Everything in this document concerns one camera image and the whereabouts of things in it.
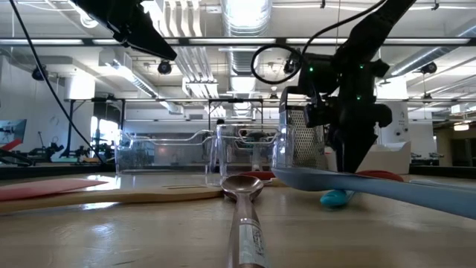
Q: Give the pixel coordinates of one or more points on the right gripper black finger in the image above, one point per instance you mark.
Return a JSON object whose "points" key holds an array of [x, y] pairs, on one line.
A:
{"points": [[353, 152]]}

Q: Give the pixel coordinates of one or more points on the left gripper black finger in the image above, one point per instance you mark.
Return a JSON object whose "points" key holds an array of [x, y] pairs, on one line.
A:
{"points": [[148, 37]]}

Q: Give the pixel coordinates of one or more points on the dark red silicone spoon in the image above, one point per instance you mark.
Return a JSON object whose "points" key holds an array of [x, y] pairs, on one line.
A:
{"points": [[379, 175]]}

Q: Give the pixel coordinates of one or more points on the grey-blue silicone spoon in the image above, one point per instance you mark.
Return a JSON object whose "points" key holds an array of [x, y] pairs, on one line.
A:
{"points": [[372, 186]]}

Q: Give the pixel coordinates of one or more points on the teal silicone spatula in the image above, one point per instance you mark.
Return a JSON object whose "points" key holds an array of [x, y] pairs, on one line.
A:
{"points": [[334, 198]]}

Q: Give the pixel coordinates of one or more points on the brown wooden spoon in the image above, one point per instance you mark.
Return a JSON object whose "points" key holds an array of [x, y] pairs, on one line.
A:
{"points": [[241, 186]]}

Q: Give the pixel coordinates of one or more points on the slotted pale wooden spatula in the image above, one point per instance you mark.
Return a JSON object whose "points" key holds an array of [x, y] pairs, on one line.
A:
{"points": [[111, 195]]}

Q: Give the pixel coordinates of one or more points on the pink silicone spatula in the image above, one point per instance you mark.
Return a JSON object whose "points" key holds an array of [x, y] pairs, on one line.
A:
{"points": [[44, 188]]}

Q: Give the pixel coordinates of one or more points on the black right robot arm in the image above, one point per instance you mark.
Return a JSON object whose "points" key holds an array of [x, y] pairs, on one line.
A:
{"points": [[375, 26]]}

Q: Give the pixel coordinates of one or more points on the black ceiling spotlight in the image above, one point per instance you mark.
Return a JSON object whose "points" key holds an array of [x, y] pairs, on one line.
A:
{"points": [[289, 67], [428, 68], [164, 67], [39, 73]]}

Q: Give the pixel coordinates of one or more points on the white plastic bin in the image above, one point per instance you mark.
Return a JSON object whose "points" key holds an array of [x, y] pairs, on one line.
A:
{"points": [[390, 160]]}

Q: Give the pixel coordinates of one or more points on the white round column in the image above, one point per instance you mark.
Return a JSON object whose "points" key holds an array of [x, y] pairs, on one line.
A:
{"points": [[398, 119]]}

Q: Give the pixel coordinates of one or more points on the metal box grater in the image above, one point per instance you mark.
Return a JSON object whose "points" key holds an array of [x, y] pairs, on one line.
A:
{"points": [[301, 141]]}

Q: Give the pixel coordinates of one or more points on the tall clear plastic container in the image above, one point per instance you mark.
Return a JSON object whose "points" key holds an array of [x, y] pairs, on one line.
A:
{"points": [[230, 156]]}

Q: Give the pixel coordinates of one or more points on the wide clear plastic bin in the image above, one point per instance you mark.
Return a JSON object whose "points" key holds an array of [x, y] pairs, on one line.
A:
{"points": [[163, 160]]}

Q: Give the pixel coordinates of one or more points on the dark background machinery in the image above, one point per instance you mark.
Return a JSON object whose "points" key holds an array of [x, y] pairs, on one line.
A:
{"points": [[41, 152]]}

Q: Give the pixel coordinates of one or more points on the white rectangular air duct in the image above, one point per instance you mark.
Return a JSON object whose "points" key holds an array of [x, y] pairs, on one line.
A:
{"points": [[122, 70]]}

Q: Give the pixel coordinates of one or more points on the silver ventilation duct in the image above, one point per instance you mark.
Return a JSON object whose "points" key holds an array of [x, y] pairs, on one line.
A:
{"points": [[245, 22]]}

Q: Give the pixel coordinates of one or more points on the black background rig frame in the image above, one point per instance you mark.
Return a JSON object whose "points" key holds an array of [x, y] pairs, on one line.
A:
{"points": [[70, 126], [236, 100]]}

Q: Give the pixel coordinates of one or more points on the glowing wall lamp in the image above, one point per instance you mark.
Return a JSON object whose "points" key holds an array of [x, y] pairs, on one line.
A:
{"points": [[461, 127]]}

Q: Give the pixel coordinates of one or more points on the wall-mounted screen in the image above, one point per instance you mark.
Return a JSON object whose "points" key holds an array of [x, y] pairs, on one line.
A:
{"points": [[13, 131]]}

